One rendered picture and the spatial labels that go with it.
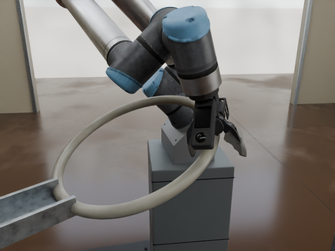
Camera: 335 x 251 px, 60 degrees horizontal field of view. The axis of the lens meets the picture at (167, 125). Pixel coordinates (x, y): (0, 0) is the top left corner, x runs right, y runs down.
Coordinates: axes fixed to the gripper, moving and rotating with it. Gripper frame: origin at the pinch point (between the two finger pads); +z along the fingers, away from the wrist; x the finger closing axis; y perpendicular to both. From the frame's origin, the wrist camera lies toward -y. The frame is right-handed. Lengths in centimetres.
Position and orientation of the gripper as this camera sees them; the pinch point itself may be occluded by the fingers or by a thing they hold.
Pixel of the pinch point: (217, 158)
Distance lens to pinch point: 76.5
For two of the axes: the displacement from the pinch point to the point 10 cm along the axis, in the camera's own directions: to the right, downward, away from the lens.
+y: 2.9, -6.1, 7.4
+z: 2.9, 7.9, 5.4
